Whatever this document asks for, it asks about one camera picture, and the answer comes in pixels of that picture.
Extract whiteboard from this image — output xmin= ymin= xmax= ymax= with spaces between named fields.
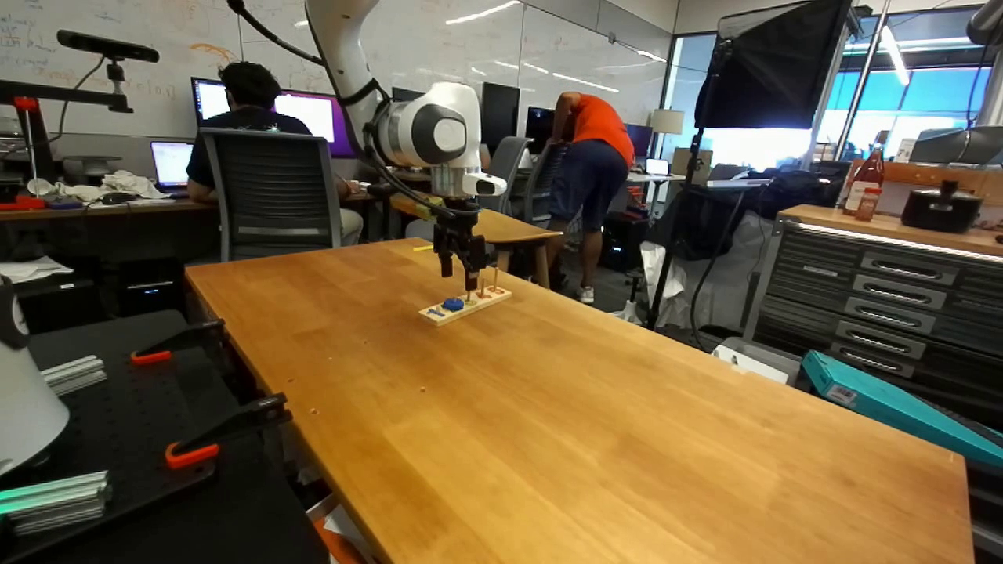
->
xmin=0 ymin=0 xmax=676 ymax=143

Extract stack of aluminium bars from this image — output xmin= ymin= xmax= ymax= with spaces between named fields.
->
xmin=41 ymin=355 xmax=108 ymax=396
xmin=0 ymin=470 xmax=113 ymax=538

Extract table lamp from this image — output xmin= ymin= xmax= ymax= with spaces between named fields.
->
xmin=650 ymin=107 xmax=686 ymax=159

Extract monitor with purple screen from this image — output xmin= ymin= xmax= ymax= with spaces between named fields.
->
xmin=190 ymin=76 xmax=358 ymax=161

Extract small wooden table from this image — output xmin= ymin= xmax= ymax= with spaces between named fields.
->
xmin=389 ymin=192 xmax=563 ymax=290

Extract grey office chair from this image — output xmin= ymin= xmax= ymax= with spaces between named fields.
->
xmin=199 ymin=127 xmax=344 ymax=264

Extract sheets of paper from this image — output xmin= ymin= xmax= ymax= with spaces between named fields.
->
xmin=0 ymin=255 xmax=75 ymax=284

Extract black clamp with orange tip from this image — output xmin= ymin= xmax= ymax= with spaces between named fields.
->
xmin=129 ymin=319 xmax=229 ymax=367
xmin=164 ymin=393 xmax=293 ymax=471

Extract teal cardboard box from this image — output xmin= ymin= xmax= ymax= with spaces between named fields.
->
xmin=800 ymin=349 xmax=1003 ymax=472

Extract red bottle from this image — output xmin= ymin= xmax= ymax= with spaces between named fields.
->
xmin=842 ymin=141 xmax=886 ymax=217

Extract person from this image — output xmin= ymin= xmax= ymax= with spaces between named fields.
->
xmin=545 ymin=91 xmax=636 ymax=306
xmin=186 ymin=61 xmax=366 ymax=248

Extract black computer tower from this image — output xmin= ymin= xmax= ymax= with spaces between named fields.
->
xmin=116 ymin=257 xmax=187 ymax=317

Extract camera on mount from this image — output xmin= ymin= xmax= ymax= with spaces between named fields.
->
xmin=0 ymin=30 xmax=161 ymax=212

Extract white plastic bag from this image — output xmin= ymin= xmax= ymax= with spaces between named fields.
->
xmin=613 ymin=240 xmax=688 ymax=328

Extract grey drawer cabinet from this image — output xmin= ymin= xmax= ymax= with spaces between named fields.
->
xmin=743 ymin=204 xmax=1003 ymax=428

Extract row of grey office chairs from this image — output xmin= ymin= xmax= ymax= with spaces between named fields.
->
xmin=478 ymin=136 xmax=568 ymax=230

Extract wooden desk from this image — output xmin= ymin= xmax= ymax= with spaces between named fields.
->
xmin=0 ymin=191 xmax=378 ymax=236

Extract white cloth heap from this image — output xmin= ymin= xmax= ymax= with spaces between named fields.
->
xmin=27 ymin=169 xmax=170 ymax=208

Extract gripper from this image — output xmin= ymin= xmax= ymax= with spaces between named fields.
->
xmin=433 ymin=221 xmax=488 ymax=293

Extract wooden peg base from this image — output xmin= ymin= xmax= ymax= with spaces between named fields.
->
xmin=418 ymin=285 xmax=513 ymax=327

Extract softbox light on stand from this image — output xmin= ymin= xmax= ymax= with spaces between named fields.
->
xmin=646 ymin=0 xmax=855 ymax=331

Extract brown cardboard box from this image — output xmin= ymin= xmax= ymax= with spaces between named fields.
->
xmin=671 ymin=146 xmax=715 ymax=186

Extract window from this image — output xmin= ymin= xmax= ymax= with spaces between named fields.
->
xmin=664 ymin=6 xmax=1003 ymax=175

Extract white box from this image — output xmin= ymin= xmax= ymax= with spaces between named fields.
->
xmin=711 ymin=337 xmax=802 ymax=386

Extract row of dark monitors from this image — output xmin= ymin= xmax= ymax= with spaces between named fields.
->
xmin=391 ymin=81 xmax=654 ymax=159

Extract open laptop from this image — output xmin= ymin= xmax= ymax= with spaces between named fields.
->
xmin=150 ymin=140 xmax=195 ymax=193

